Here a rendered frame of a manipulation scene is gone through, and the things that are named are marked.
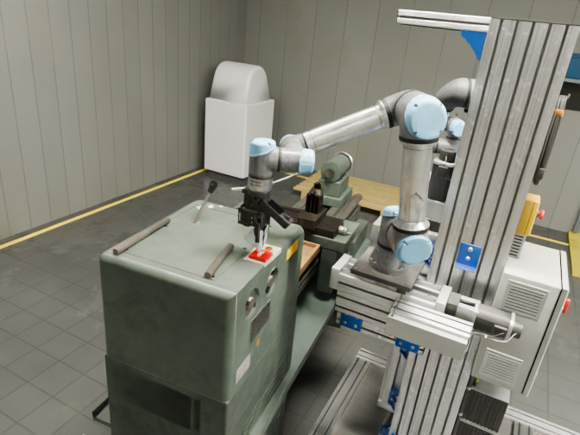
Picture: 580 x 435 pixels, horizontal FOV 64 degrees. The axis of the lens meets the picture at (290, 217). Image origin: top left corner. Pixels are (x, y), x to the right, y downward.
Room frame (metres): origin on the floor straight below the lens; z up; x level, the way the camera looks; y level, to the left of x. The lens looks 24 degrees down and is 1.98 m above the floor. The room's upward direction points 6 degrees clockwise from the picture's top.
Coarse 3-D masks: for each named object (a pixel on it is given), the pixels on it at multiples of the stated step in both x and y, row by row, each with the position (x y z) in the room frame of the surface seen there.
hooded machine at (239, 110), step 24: (216, 72) 5.71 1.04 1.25; (240, 72) 5.60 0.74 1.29; (264, 72) 5.81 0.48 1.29; (216, 96) 5.64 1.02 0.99; (240, 96) 5.51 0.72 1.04; (264, 96) 5.84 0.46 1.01; (216, 120) 5.58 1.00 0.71; (240, 120) 5.44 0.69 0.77; (264, 120) 5.80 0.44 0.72; (216, 144) 5.58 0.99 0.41; (240, 144) 5.43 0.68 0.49; (216, 168) 5.57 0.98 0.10; (240, 168) 5.42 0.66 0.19
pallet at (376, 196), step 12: (312, 180) 5.45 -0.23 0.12; (360, 180) 5.63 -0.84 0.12; (360, 192) 5.20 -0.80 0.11; (372, 192) 5.23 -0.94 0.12; (384, 192) 5.28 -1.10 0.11; (396, 192) 5.31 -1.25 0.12; (360, 204) 4.82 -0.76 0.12; (372, 204) 4.86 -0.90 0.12; (384, 204) 4.90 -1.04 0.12; (396, 204) 4.93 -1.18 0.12
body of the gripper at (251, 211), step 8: (248, 192) 1.32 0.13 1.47; (256, 192) 1.30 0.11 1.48; (248, 200) 1.32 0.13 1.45; (256, 200) 1.32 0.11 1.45; (240, 208) 1.32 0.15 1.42; (248, 208) 1.32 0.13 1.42; (256, 208) 1.32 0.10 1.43; (240, 216) 1.33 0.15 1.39; (248, 216) 1.31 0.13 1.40; (256, 216) 1.30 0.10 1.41; (264, 216) 1.31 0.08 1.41; (248, 224) 1.31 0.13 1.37; (264, 224) 1.31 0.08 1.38
